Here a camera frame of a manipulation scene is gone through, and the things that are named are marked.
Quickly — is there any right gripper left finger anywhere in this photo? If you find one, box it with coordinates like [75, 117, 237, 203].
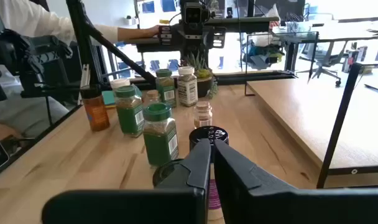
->
[41, 138, 211, 224]

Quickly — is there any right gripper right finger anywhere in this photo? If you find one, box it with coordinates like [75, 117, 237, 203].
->
[214, 139, 378, 224]

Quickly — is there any white lid spice jar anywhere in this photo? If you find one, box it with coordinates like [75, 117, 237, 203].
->
[177, 66, 198, 108]

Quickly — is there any green lid herb jar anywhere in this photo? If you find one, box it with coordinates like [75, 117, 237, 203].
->
[142, 102, 180, 169]
[114, 85, 145, 138]
[155, 68, 177, 108]

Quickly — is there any small saffron jar cork lid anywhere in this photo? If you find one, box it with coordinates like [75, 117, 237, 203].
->
[142, 89, 162, 108]
[193, 101, 213, 129]

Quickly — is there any purple label jar black lid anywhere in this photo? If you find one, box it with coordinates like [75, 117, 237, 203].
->
[188, 126, 229, 221]

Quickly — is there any wooden shelf black metal frame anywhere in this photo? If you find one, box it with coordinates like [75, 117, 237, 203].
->
[244, 30, 378, 189]

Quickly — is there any orange spice jar black lid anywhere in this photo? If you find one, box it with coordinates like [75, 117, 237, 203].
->
[80, 86, 111, 132]

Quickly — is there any person's hand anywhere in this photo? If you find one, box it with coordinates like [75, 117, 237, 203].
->
[144, 24, 161, 39]

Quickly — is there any potted succulent plant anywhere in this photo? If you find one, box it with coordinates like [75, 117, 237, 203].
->
[182, 51, 219, 99]

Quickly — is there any pile of bags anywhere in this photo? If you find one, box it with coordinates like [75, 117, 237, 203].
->
[242, 34, 285, 70]

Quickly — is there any green sponge cloth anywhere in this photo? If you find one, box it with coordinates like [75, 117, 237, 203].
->
[101, 83, 143, 109]

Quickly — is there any office chair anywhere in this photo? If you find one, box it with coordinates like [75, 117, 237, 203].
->
[296, 40, 343, 88]

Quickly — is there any white office desk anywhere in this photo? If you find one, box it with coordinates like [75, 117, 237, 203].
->
[271, 20, 378, 43]

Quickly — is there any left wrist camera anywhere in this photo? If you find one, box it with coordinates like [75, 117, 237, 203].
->
[180, 0, 212, 26]

